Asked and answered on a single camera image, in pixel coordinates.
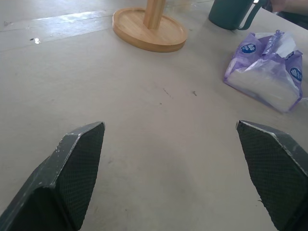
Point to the dark green mug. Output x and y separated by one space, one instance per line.
228 13

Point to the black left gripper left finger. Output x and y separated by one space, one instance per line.
60 178

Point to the wooden stand with round base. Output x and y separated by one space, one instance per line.
149 30

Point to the purple tissue pack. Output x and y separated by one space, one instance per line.
267 74

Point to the person's bare hand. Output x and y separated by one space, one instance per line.
287 6

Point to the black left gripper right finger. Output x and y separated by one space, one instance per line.
276 173

